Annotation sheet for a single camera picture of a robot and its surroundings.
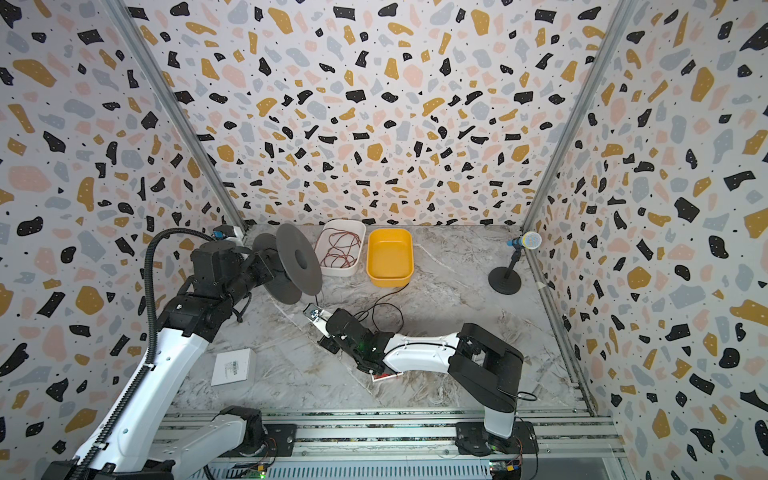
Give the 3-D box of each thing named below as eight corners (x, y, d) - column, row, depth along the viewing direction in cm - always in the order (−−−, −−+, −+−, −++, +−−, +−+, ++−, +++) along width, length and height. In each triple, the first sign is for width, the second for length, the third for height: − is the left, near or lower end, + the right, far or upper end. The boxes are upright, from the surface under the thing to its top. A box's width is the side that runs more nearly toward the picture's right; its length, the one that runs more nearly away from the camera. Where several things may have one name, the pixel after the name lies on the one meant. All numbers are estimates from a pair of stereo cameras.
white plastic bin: (312, 280, 108) (308, 269, 103) (326, 224, 126) (323, 212, 121) (361, 281, 108) (360, 270, 103) (367, 225, 127) (366, 213, 122)
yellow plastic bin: (365, 288, 106) (364, 277, 101) (370, 239, 121) (369, 228, 117) (413, 288, 106) (414, 278, 102) (412, 239, 122) (412, 228, 117)
